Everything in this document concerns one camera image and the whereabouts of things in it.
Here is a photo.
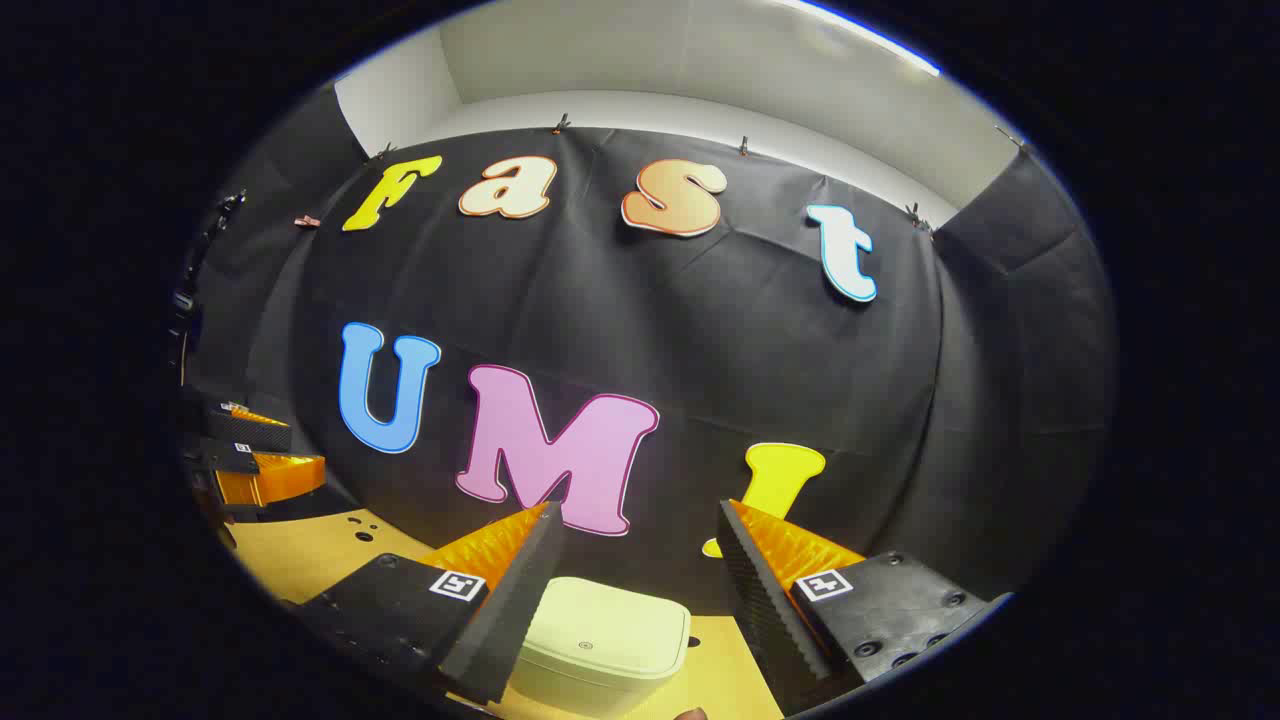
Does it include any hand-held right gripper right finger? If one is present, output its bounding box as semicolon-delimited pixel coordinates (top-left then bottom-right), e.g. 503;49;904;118
717;498;1013;717

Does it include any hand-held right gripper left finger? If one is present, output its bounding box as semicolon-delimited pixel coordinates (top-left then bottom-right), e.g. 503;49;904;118
300;500;567;706

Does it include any green desktop garbage bin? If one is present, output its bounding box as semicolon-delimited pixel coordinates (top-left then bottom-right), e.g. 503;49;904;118
508;577;693;719

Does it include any wooden desktop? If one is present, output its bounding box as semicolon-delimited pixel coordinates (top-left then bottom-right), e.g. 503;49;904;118
228;508;786;720

